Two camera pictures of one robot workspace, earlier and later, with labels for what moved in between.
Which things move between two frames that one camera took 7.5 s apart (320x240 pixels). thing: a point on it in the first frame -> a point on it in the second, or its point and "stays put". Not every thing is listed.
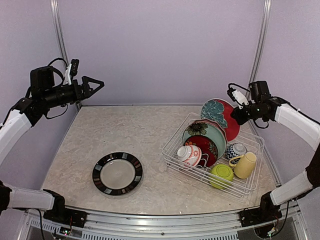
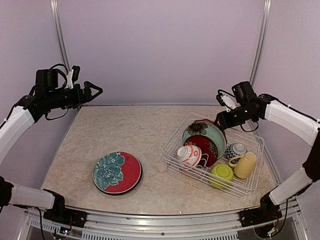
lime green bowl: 221,176 stays put
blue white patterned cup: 234,150 stays put
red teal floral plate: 219,110 -> 116,172
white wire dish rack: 222,155 stays put
